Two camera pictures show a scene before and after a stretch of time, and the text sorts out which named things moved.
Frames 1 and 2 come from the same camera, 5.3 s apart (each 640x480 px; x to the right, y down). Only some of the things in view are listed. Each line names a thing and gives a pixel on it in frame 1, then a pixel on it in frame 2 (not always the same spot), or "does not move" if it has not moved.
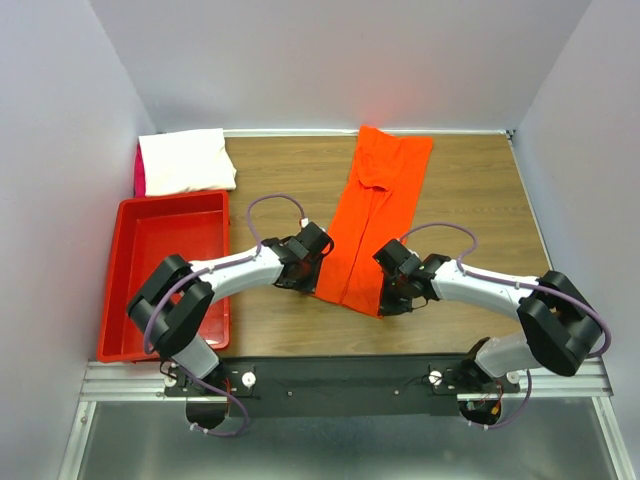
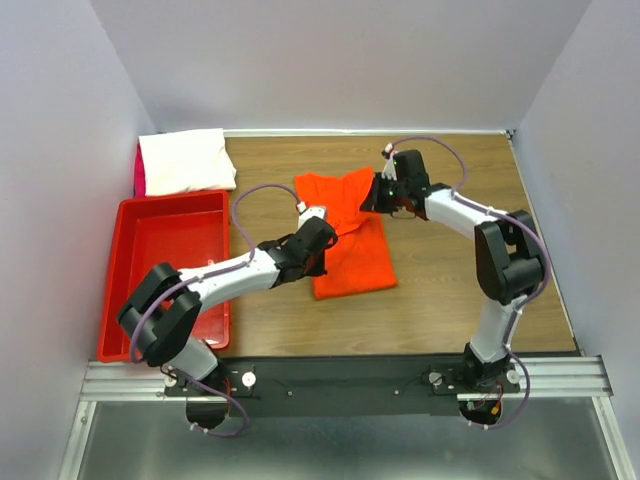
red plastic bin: (147, 231) does not move
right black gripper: (396, 291) → (376, 195)
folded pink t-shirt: (139, 175) does not move
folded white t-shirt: (186, 161) does not move
